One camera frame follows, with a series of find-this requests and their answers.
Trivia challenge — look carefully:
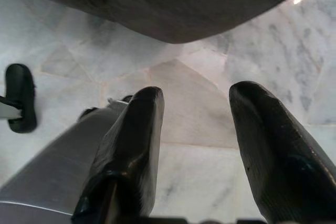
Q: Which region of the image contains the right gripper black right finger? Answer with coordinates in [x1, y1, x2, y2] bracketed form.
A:
[228, 81, 336, 224]

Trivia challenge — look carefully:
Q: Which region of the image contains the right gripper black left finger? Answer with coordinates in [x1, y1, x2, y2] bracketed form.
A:
[70, 86, 165, 221]

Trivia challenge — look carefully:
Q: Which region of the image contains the grey fabric sofa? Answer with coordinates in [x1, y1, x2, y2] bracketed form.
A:
[0, 0, 336, 45]

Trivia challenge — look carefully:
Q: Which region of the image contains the silver robot right leg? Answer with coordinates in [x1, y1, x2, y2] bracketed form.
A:
[0, 94, 134, 217]

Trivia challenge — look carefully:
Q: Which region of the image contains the black robot left foot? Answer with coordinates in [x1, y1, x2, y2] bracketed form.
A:
[4, 63, 37, 133]

